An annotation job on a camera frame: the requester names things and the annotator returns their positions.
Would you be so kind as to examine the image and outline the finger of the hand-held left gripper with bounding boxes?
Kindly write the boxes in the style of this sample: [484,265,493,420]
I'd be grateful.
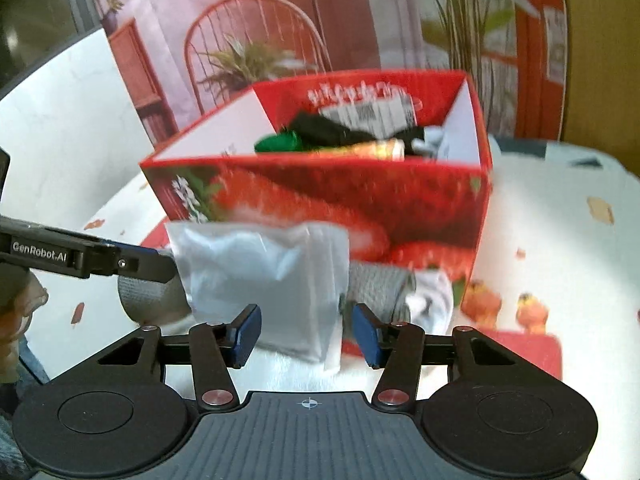
[82,239,179,284]

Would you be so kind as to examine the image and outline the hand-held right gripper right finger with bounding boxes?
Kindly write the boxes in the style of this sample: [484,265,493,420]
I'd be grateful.
[351,302,519,408]

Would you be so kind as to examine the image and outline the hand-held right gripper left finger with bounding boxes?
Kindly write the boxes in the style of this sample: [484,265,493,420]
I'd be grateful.
[97,303,263,408]

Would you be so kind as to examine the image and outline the white and grey cloth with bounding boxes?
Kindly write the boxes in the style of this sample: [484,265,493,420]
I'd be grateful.
[164,220,352,367]

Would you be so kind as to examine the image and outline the red strawberry print box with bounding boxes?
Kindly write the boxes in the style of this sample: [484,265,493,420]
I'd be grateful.
[139,69,495,293]

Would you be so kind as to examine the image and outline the orange floral cloth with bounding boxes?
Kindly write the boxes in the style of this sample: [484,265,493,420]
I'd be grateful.
[315,139,407,162]

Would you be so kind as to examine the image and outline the person's left hand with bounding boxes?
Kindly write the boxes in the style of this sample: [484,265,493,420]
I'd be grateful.
[0,270,50,386]

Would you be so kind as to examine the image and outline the grey rolled cloth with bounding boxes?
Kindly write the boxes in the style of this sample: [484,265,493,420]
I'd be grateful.
[116,274,195,325]

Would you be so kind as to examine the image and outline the grey knitted cloth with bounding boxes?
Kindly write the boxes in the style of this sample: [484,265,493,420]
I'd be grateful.
[346,261,417,323]

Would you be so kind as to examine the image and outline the green cloth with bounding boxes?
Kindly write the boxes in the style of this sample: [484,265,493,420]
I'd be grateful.
[254,131,301,155]

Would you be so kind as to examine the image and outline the white and grey sock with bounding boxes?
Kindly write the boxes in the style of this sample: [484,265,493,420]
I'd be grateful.
[411,126,452,162]

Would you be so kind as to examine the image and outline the black cloth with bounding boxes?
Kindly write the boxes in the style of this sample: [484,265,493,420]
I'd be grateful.
[287,112,426,150]

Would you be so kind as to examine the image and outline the dark window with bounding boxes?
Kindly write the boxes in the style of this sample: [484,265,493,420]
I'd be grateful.
[0,0,101,91]

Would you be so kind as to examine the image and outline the wall poster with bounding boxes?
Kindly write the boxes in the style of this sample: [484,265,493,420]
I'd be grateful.
[82,0,571,143]

